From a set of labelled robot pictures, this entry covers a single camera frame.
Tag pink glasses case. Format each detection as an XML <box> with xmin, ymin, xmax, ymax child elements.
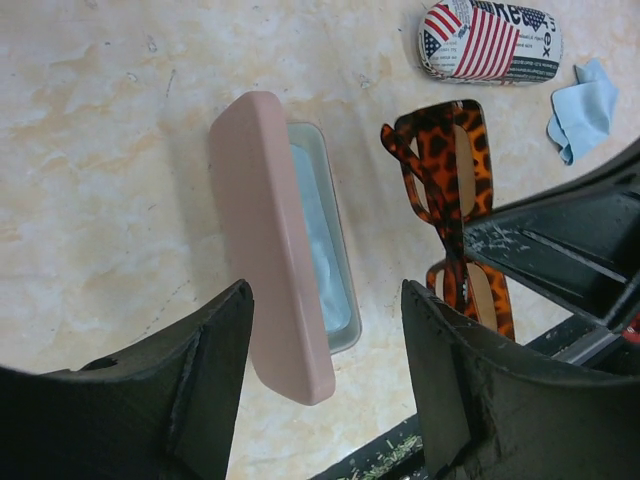
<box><xmin>209</xmin><ymin>91</ymin><xmax>362</xmax><ymax>406</ymax></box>

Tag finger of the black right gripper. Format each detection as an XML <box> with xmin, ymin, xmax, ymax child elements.
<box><xmin>464</xmin><ymin>142</ymin><xmax>639</xmax><ymax>328</ymax></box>

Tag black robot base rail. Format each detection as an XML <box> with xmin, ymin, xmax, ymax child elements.
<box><xmin>309</xmin><ymin>309</ymin><xmax>640</xmax><ymax>480</ymax></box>

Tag tortoiseshell brown sunglasses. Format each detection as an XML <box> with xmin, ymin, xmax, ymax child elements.
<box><xmin>380</xmin><ymin>99</ymin><xmax>515</xmax><ymax>340</ymax></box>

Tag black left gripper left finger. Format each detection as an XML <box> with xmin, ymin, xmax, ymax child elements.
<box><xmin>1</xmin><ymin>280</ymin><xmax>254</xmax><ymax>479</ymax></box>

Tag light blue cleaning cloth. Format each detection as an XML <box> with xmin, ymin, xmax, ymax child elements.
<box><xmin>290</xmin><ymin>145</ymin><xmax>351</xmax><ymax>333</ymax></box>

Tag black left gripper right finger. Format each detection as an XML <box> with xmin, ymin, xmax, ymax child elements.
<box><xmin>401</xmin><ymin>280</ymin><xmax>639</xmax><ymax>479</ymax></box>

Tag flag newspaper print glasses case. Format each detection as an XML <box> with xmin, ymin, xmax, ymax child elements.
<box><xmin>417</xmin><ymin>0</ymin><xmax>563</xmax><ymax>85</ymax></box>

